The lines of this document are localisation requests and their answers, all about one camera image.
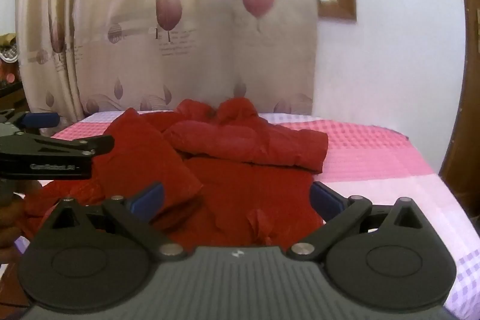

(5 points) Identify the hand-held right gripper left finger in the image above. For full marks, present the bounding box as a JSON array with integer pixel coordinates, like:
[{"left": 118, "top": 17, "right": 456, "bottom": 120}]
[{"left": 48, "top": 181, "right": 185, "bottom": 258}]

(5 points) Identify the red jacket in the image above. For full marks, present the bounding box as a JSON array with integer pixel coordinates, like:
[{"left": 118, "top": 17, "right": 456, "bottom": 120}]
[{"left": 19, "top": 97, "right": 329, "bottom": 247}]

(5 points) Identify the person's left hand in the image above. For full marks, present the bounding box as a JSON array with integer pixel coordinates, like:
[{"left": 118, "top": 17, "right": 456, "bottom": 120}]
[{"left": 0, "top": 181, "right": 43, "bottom": 262}]

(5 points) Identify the brown wooden door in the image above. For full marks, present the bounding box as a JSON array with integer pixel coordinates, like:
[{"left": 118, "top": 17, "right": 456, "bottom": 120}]
[{"left": 438, "top": 0, "right": 480, "bottom": 202}]

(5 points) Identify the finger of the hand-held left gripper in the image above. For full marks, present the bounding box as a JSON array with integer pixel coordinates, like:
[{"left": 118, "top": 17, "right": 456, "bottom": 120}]
[
  {"left": 0, "top": 134, "right": 115, "bottom": 158},
  {"left": 0, "top": 110, "right": 61, "bottom": 136}
]

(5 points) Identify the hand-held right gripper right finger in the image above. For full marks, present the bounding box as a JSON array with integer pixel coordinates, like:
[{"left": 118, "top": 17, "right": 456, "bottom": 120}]
[{"left": 289, "top": 181, "right": 429, "bottom": 258}]

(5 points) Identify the cluttered shelf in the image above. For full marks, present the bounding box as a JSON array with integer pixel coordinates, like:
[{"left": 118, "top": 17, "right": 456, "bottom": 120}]
[{"left": 0, "top": 32, "right": 24, "bottom": 111}]

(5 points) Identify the pink checkered bedsheet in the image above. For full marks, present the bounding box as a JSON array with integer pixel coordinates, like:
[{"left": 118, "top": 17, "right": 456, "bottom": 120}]
[{"left": 0, "top": 110, "right": 479, "bottom": 320}]

